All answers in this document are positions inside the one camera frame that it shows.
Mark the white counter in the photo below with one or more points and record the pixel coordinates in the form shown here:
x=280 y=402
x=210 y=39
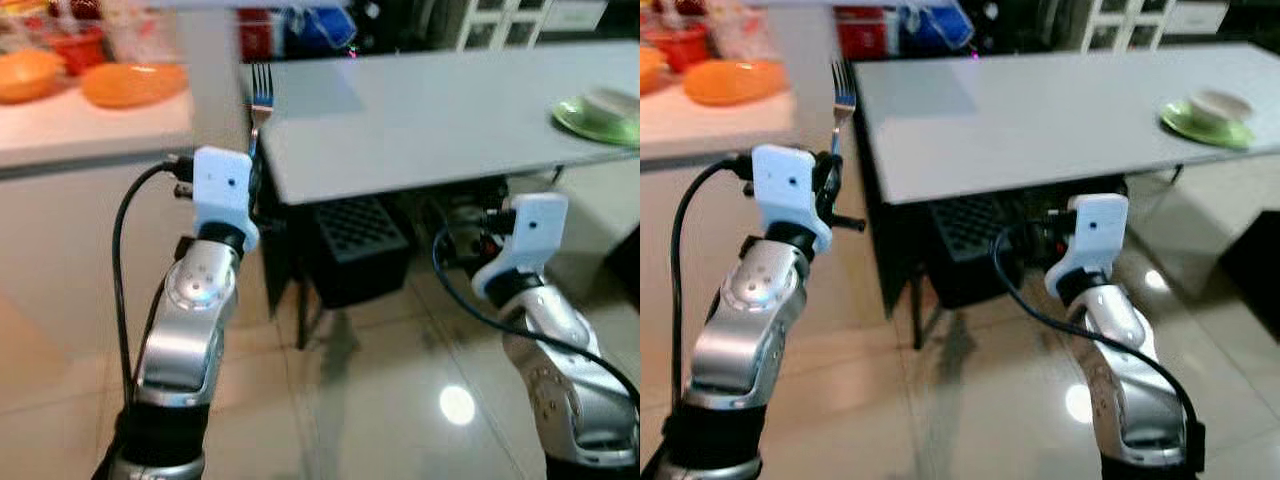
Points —
x=80 y=135
x=720 y=130

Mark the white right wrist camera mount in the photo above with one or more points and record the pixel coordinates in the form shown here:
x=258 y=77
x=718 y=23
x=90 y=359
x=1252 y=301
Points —
x=525 y=240
x=1090 y=235

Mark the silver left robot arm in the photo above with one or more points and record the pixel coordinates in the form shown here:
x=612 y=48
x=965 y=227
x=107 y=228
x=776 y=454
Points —
x=185 y=340
x=745 y=330

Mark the round orange bowl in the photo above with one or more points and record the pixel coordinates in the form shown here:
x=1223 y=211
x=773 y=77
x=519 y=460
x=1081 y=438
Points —
x=28 y=75
x=652 y=70

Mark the green plate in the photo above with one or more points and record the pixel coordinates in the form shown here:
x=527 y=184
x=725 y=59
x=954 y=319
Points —
x=1200 y=132
x=605 y=132

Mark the white bowl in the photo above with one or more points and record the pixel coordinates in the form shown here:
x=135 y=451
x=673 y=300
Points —
x=1220 y=108
x=612 y=105

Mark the blue white garment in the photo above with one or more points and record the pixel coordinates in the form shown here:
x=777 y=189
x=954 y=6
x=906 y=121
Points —
x=320 y=30
x=935 y=25

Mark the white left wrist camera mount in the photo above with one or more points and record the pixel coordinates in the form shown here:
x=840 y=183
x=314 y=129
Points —
x=222 y=195
x=785 y=195

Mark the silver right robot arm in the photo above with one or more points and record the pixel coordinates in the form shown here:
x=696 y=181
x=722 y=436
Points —
x=1130 y=380
x=565 y=380

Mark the silver metal fork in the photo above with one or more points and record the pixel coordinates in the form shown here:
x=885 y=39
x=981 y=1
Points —
x=843 y=90
x=261 y=90

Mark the small red container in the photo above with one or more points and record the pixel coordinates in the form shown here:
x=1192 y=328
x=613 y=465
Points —
x=75 y=50
x=678 y=47

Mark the red crate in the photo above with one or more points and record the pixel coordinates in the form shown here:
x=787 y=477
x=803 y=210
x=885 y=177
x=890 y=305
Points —
x=256 y=35
x=865 y=32

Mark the wide orange bowl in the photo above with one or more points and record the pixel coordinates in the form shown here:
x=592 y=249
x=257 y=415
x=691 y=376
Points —
x=735 y=82
x=135 y=85

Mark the white framed glass door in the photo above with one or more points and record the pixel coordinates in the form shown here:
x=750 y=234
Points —
x=1150 y=22
x=530 y=22

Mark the black plastic crate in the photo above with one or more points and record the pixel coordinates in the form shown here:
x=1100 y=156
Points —
x=360 y=250
x=970 y=250

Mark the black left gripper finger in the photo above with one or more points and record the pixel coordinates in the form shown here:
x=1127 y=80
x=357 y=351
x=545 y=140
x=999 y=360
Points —
x=829 y=170
x=256 y=172

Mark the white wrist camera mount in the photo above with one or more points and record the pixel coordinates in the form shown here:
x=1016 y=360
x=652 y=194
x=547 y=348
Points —
x=222 y=195
x=525 y=240
x=1090 y=235
x=785 y=195

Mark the black metal table leg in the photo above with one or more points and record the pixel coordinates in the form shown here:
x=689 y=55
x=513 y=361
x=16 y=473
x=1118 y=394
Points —
x=303 y=290
x=915 y=280

